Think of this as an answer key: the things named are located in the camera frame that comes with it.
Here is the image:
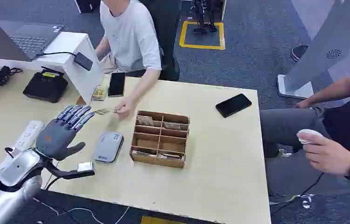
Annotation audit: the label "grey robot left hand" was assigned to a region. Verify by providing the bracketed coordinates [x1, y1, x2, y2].
[35, 105, 96, 161]

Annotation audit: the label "white power strip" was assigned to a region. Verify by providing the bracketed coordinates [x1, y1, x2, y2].
[14, 120, 44, 152]

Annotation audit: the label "black box device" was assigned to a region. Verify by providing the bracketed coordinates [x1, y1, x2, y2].
[22, 66, 69, 104]

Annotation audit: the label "grey card reader device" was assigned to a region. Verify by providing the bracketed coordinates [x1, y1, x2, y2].
[92, 131, 125, 163]

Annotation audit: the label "white laptop riser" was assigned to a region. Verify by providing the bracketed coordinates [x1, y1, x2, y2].
[0, 31, 104, 105]

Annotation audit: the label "black smartphone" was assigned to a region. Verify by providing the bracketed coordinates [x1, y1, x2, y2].
[107, 72, 126, 98]
[215, 93, 252, 119]

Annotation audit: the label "card in wooden box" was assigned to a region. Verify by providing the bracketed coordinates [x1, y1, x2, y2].
[163, 122, 189, 131]
[136, 115, 154, 127]
[158, 153, 183, 160]

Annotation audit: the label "grey laptop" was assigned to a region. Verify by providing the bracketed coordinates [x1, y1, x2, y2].
[0, 4, 65, 62]

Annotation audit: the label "wooden card box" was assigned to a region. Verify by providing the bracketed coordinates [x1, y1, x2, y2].
[129, 110, 191, 169]

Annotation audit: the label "person seated across desk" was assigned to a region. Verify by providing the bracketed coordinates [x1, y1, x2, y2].
[94, 0, 163, 120]

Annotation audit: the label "black office chair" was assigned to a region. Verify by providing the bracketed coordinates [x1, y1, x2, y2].
[125, 0, 182, 82]

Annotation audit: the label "black robot legs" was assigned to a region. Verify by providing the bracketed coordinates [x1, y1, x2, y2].
[190, 0, 225, 34]

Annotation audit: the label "dark shoe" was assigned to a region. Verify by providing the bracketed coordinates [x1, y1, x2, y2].
[290, 44, 310, 63]

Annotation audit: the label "person beside desk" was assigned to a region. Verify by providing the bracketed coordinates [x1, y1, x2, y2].
[259, 56, 350, 205]

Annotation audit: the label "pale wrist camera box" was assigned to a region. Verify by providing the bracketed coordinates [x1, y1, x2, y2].
[76, 161, 96, 174]

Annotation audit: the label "white floor cable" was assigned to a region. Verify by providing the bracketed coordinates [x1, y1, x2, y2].
[33, 197, 131, 224]

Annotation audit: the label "black power adapter with cable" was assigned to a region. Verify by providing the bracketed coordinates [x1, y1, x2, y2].
[35, 51, 94, 72]

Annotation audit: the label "black floor cable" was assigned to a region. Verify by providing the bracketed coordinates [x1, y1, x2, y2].
[270, 172, 325, 217]

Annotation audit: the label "white pedestal stand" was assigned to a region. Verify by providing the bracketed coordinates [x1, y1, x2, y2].
[276, 0, 350, 100]

